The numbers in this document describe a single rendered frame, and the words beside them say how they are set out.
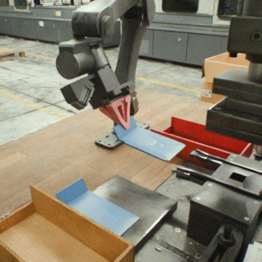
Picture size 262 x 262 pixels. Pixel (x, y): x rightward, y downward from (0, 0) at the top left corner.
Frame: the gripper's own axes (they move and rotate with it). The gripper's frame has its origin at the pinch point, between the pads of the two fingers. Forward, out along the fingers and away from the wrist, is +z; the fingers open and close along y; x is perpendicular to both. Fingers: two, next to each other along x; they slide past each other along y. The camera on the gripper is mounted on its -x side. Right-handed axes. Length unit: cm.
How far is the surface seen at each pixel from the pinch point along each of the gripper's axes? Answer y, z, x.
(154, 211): 10.8, 15.0, -12.0
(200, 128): 2.8, 12.1, 22.9
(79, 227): 6.6, 9.0, -25.3
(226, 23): -168, -15, 442
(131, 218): 9.4, 13.2, -16.7
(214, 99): -100, 48, 206
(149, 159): -3.4, 12.0, 5.2
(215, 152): 12.0, 15.3, 11.9
